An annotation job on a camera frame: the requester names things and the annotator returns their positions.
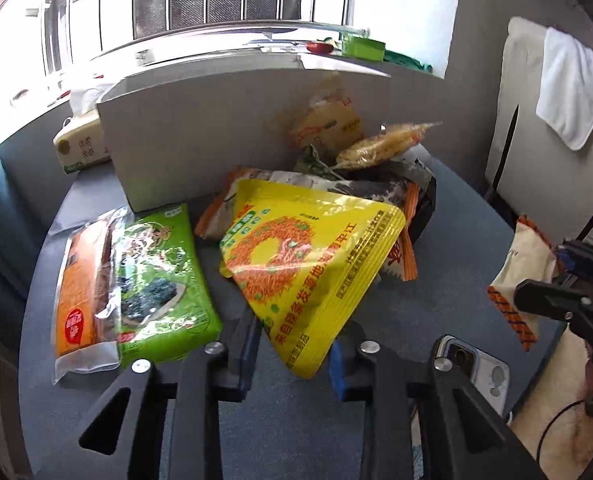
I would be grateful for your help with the clear bag of yellow sticks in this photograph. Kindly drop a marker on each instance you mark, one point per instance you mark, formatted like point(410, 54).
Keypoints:
point(381, 145)

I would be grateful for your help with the orange-edged white snack bag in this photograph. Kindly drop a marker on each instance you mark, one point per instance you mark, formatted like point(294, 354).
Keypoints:
point(326, 185)

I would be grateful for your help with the pale yellow cracker bag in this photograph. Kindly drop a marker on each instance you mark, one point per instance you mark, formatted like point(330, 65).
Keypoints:
point(326, 125)

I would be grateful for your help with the white tote bag orange trim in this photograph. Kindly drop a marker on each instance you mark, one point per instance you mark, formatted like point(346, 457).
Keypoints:
point(521, 265)

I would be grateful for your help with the grey cardboard box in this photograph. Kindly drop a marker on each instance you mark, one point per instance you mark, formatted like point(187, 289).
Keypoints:
point(201, 130)

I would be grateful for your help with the green seaweed snack pack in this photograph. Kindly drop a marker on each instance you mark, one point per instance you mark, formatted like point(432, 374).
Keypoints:
point(166, 285)

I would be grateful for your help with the red object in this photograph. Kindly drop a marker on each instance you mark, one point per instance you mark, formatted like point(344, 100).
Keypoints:
point(319, 47)

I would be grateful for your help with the metal window railing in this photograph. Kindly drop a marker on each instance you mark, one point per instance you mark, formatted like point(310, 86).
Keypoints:
point(226, 30)

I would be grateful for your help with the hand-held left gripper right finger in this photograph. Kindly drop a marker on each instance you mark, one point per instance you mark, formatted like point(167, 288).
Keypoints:
point(336, 377)

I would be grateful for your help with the green box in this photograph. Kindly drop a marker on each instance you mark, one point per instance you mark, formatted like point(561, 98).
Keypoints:
point(361, 46)

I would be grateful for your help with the yellow snack bag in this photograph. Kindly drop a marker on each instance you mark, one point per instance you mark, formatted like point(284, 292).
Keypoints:
point(301, 270)

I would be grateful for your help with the green cloth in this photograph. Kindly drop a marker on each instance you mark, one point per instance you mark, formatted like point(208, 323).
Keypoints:
point(409, 61)

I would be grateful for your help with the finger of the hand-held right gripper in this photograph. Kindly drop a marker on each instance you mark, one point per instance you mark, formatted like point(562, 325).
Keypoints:
point(541, 297)
point(576, 257)

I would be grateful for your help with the dark snack bag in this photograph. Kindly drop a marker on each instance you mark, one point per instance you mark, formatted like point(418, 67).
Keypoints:
point(424, 200)

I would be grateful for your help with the smartphone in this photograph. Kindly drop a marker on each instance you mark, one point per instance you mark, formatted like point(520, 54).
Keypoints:
point(481, 367)

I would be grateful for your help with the green leaf print packet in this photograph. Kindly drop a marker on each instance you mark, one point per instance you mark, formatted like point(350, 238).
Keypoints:
point(311, 162)

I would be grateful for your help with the white towel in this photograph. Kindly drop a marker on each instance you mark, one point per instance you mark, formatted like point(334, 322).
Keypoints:
point(571, 90)

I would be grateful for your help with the white chair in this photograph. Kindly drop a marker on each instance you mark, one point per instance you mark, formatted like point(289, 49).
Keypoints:
point(514, 110)

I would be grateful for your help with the orange snack packet clear wrap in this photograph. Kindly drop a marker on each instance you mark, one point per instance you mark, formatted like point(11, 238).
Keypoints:
point(79, 290)

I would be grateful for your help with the tissue pack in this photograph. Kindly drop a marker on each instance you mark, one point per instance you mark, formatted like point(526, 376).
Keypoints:
point(79, 145)

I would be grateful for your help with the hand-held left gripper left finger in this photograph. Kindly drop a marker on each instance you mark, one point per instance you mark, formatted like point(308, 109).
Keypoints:
point(253, 360)

